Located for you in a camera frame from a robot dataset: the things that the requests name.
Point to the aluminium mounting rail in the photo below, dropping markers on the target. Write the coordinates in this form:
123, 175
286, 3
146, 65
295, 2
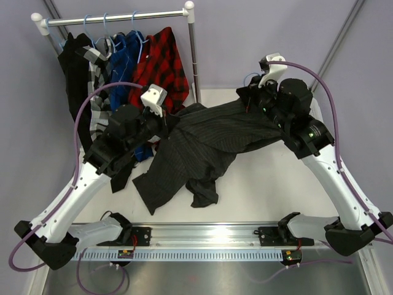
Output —
209, 235

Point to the blue plaid shirt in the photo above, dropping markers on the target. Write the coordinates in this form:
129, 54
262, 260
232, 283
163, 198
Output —
123, 64

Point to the white slotted cable duct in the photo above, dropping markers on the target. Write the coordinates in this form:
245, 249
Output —
142, 255

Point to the grey white plaid shirt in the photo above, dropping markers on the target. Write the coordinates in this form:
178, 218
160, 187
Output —
99, 74

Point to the metal clothes rack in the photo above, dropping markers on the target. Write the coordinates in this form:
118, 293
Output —
188, 12

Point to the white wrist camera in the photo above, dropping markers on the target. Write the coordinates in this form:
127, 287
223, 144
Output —
153, 98
271, 71

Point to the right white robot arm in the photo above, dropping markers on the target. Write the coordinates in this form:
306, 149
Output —
287, 106

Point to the red black plaid shirt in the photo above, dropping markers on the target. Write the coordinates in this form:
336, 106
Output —
161, 65

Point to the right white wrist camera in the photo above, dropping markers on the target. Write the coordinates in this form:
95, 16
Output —
271, 71

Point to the light blue wire hanger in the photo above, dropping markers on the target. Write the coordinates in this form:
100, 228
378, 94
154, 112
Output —
250, 78

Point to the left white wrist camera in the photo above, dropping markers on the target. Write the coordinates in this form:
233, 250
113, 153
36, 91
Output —
153, 98

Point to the blue hanger of red shirt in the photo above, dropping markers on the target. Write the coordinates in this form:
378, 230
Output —
138, 35

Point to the blue hanger of black shirt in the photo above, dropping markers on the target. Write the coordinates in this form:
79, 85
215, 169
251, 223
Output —
55, 35

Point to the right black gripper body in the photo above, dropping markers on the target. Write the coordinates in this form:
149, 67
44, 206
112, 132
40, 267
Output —
266, 97

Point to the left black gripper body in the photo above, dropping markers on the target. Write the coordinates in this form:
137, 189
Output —
153, 124

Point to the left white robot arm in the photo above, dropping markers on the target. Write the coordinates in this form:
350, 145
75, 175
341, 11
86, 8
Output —
109, 159

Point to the left aluminium frame post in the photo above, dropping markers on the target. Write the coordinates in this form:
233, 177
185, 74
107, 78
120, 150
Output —
54, 14

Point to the aluminium frame post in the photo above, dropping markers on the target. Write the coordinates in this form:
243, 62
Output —
341, 36
54, 14

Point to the dark pinstriped shirt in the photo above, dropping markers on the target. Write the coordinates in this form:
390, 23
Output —
199, 150

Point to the right aluminium frame post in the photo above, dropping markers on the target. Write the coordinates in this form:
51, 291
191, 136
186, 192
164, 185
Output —
341, 36

